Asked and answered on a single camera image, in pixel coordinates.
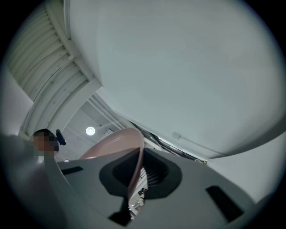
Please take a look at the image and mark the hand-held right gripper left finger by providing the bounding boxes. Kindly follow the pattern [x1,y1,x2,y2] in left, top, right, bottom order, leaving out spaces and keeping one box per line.
[44,148,143,229]

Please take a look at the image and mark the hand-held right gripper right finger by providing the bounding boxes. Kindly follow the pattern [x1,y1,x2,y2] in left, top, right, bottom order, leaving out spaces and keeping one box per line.
[131,147,255,229]

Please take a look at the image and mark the big pink plate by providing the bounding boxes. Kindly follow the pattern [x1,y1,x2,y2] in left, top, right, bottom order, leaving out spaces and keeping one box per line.
[80,127,146,202]

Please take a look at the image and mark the person's head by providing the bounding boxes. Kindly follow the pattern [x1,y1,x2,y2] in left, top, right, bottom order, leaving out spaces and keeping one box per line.
[29,128,60,161]

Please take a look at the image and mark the black head camera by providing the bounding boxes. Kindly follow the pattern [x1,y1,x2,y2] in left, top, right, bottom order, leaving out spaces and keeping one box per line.
[55,129,67,146]

